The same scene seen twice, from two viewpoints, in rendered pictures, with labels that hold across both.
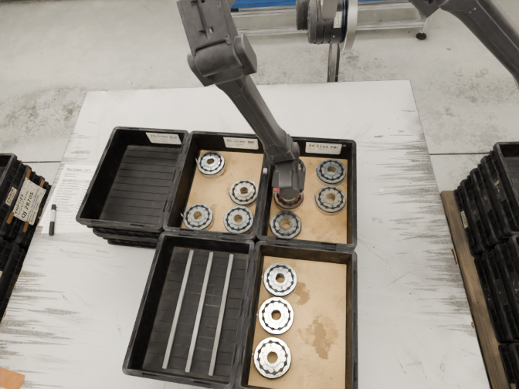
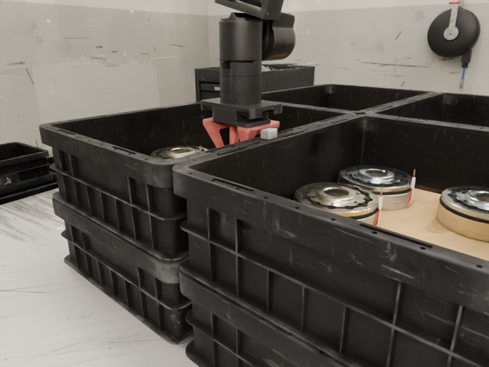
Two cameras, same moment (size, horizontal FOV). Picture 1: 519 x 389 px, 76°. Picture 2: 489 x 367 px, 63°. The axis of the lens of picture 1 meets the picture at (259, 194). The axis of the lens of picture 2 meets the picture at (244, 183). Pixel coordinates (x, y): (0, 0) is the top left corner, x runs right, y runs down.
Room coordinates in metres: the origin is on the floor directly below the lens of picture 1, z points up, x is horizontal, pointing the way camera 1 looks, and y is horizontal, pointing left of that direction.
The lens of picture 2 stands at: (1.03, 0.16, 1.04)
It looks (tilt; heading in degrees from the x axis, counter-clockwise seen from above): 20 degrees down; 207
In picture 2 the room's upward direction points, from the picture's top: straight up
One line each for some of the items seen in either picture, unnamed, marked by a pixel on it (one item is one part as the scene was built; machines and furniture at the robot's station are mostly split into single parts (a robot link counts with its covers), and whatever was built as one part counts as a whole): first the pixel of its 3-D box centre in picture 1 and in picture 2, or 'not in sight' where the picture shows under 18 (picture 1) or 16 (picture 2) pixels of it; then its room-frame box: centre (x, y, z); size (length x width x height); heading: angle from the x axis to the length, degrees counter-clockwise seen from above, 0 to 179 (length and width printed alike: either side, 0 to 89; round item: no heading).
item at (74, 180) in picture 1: (75, 196); not in sight; (0.77, 0.77, 0.70); 0.33 x 0.23 x 0.01; 171
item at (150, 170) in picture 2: (309, 187); (209, 126); (0.52, -0.16, 0.92); 0.40 x 0.30 x 0.02; 165
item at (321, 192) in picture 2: (243, 191); (335, 194); (0.57, 0.05, 0.86); 0.05 x 0.05 x 0.01
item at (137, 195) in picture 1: (142, 181); not in sight; (0.67, 0.41, 0.87); 0.40 x 0.30 x 0.11; 165
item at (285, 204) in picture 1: (289, 194); not in sight; (0.53, -0.10, 0.86); 0.10 x 0.10 x 0.01
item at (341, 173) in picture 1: (331, 170); not in sight; (0.60, -0.27, 0.86); 0.10 x 0.10 x 0.01
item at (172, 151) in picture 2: (330, 197); (180, 151); (0.50, -0.24, 0.86); 0.05 x 0.05 x 0.01
